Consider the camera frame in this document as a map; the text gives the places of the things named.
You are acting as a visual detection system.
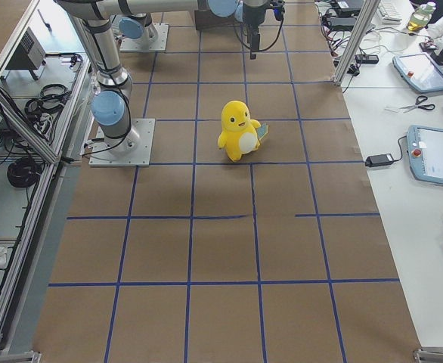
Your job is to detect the green drink bottle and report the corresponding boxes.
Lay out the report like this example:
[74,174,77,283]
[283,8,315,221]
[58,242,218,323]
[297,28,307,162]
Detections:
[407,2,436,32]

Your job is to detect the brown paper table mat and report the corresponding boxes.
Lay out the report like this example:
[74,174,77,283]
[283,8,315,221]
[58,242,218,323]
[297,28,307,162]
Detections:
[33,1,418,362]

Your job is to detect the blue teach pendant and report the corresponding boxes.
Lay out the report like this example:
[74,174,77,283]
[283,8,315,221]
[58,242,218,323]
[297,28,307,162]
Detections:
[392,53,443,93]
[407,125,443,185]

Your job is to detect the yellow plush toy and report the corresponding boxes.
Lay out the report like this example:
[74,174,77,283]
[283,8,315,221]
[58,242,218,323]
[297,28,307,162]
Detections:
[217,101,268,162]

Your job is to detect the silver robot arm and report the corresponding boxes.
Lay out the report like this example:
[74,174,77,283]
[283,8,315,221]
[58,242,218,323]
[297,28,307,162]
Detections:
[58,1,284,154]
[118,13,158,46]

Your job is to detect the grey metal control box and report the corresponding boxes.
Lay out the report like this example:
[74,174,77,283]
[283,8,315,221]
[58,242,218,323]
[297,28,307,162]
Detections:
[5,27,46,80]

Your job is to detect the dark wooden drawer cabinet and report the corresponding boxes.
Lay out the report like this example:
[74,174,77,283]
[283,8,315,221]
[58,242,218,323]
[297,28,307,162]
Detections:
[190,11,239,31]

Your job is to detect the aluminium frame post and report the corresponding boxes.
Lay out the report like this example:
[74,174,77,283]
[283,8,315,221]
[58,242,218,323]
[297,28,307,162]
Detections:
[332,0,379,85]

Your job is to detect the coiled black cable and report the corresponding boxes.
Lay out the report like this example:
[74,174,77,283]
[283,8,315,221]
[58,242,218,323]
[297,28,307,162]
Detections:
[7,156,41,189]

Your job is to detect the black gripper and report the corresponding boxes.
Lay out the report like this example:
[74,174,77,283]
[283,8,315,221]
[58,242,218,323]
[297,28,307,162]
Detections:
[242,0,285,60]

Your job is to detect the black handled scissors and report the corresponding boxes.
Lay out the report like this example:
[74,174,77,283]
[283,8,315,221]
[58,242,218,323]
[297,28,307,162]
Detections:
[400,95,435,113]

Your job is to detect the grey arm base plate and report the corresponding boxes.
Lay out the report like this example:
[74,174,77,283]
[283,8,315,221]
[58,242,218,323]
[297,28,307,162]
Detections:
[88,119,156,167]

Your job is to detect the near blue teach pendant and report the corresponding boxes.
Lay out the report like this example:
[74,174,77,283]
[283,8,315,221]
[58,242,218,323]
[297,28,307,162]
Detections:
[407,125,443,185]

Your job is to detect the black power adapter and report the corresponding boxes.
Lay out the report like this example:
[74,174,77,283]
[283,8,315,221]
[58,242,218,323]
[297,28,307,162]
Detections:
[364,154,395,168]

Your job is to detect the far blue teach pendant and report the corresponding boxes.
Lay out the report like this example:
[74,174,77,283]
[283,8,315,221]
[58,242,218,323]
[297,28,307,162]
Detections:
[392,53,443,93]

